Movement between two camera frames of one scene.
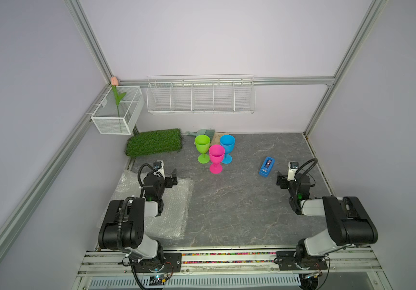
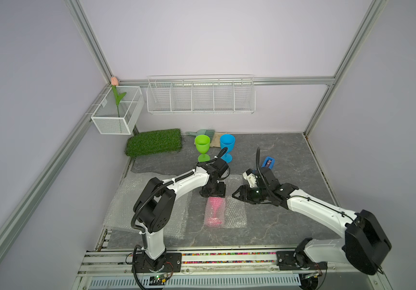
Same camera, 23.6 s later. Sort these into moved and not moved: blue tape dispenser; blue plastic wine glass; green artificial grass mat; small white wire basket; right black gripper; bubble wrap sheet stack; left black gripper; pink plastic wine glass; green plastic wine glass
Moved: right black gripper; left black gripper; pink plastic wine glass
Not moved: small white wire basket; bubble wrap sheet stack; blue tape dispenser; green artificial grass mat; green plastic wine glass; blue plastic wine glass
